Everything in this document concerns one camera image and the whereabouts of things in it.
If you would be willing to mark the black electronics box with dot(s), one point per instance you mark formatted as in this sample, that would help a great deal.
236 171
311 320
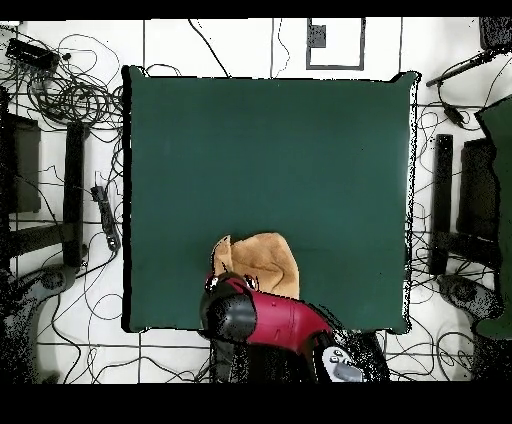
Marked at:
32 54

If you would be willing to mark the dark green tablecloth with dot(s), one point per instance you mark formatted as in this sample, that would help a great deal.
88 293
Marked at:
192 160

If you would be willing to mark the dark flat panel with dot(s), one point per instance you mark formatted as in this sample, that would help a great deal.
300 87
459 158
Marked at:
24 168
476 188

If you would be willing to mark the grey rectangular frame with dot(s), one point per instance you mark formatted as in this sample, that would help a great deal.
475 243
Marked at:
318 36

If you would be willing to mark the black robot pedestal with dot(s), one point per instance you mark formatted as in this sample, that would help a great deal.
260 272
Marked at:
260 364

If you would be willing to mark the grey chair base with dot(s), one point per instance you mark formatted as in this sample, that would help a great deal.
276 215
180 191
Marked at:
468 296
52 280

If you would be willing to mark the black power strip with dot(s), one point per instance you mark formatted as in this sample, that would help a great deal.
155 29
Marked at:
107 218

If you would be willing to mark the black speckled box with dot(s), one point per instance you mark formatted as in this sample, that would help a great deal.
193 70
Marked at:
496 34

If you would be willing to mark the black stand leg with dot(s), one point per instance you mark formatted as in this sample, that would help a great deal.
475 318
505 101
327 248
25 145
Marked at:
73 192
442 192

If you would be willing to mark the black tripod rod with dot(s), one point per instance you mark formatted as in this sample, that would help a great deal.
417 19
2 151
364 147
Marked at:
460 68

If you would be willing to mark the black power adapter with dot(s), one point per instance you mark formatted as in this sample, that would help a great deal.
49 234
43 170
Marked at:
454 115

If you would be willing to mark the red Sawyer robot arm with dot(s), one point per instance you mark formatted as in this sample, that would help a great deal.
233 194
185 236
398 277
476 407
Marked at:
280 320

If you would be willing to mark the dark green fabric object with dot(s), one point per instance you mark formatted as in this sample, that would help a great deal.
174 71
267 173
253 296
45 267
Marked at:
504 200

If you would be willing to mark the yellow-orange terry towel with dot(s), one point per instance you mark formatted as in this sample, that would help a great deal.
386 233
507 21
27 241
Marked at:
268 260

